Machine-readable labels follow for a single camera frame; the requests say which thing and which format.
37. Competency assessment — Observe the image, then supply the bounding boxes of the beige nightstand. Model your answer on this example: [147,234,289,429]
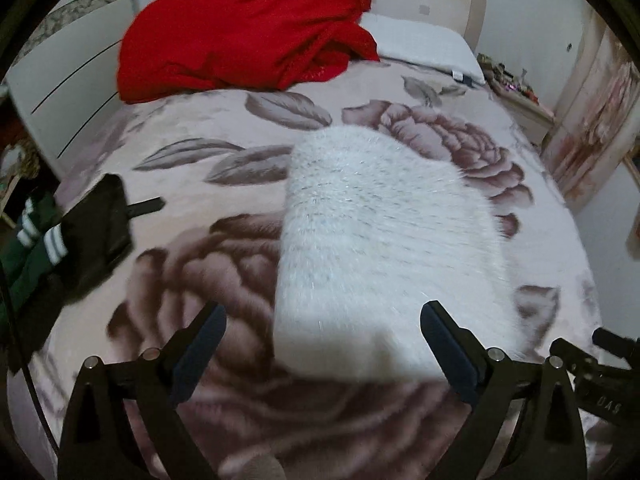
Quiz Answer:
[477,52,557,147]

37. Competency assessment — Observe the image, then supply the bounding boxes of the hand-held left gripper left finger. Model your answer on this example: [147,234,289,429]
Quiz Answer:
[57,302,228,480]

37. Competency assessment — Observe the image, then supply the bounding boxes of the floral plush blanket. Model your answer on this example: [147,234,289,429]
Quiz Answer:
[10,57,603,480]

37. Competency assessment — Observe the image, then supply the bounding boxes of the green garment with white stripes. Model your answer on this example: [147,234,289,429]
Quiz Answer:
[0,194,70,323]

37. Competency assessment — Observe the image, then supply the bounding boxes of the red cloth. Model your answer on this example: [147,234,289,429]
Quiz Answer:
[116,0,380,105]

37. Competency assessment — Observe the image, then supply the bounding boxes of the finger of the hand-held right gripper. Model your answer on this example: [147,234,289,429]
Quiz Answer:
[592,327,640,362]
[550,338,603,368]

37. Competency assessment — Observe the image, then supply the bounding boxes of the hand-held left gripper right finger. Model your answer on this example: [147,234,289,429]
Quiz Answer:
[420,300,588,480]

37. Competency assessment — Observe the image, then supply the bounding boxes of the white wardrobe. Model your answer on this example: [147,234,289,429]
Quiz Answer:
[5,0,137,181]

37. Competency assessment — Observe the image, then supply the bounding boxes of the small clutter on nightstand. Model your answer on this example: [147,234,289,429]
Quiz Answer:
[477,52,540,102]

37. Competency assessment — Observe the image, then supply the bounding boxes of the white pillow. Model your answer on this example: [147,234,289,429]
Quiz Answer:
[360,12,487,86]

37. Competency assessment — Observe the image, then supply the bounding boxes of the floral curtain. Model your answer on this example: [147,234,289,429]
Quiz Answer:
[542,25,640,217]

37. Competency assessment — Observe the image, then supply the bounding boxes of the black garment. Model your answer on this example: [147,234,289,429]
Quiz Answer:
[59,174,167,302]

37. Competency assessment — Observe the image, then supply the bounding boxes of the white fluffy sweater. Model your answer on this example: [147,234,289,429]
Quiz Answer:
[272,126,527,382]

